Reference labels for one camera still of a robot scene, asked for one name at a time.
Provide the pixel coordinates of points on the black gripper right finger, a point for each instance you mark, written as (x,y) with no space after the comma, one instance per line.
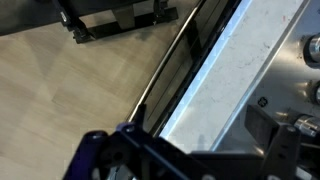
(283,150)

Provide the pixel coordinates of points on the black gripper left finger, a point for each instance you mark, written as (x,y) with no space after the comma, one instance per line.
(100,150)

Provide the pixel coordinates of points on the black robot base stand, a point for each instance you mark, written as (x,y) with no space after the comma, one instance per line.
(140,21)

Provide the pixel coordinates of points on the steel stove knob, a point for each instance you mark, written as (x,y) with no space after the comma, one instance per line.
(306,125)
(313,48)
(316,93)

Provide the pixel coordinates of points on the black built-in oven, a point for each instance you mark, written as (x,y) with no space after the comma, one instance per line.
(176,76)

